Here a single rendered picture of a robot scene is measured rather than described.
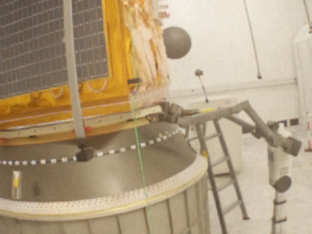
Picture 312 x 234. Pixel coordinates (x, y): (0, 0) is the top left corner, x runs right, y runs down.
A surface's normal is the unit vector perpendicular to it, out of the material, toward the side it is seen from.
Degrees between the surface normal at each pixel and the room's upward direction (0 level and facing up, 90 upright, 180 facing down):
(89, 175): 62
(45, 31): 90
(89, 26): 90
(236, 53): 90
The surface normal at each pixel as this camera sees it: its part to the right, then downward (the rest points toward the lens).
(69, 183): 0.07, -0.41
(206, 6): -0.13, 0.09
